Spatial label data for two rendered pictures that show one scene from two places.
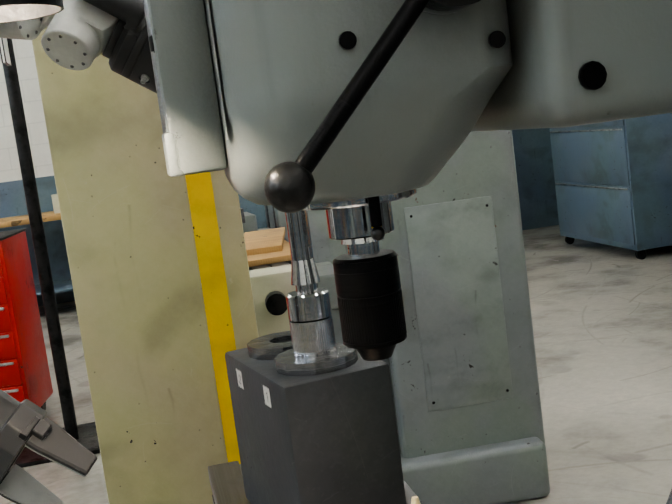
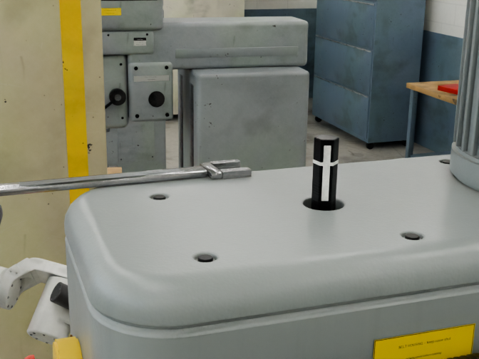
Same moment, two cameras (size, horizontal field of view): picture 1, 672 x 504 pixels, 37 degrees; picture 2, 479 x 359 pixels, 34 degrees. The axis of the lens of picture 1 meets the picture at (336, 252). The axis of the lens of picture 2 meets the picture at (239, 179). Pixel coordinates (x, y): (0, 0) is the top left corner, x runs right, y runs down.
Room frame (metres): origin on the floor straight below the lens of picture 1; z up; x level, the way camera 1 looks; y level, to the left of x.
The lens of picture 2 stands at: (0.08, 0.15, 2.12)
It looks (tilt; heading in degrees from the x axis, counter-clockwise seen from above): 17 degrees down; 352
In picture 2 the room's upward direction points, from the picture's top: 1 degrees clockwise
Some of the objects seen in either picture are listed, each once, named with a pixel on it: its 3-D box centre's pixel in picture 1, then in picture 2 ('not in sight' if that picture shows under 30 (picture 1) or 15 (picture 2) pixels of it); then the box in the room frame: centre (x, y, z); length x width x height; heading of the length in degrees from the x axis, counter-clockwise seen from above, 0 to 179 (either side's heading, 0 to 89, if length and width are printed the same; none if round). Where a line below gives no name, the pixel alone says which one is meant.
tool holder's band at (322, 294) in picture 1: (307, 296); not in sight; (1.06, 0.04, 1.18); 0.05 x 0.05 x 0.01
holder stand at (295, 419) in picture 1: (310, 430); not in sight; (1.11, 0.06, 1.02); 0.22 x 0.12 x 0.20; 22
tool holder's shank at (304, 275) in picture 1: (300, 240); not in sight; (1.06, 0.04, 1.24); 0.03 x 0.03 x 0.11
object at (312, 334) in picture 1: (311, 327); not in sight; (1.06, 0.04, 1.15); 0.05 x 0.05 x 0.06
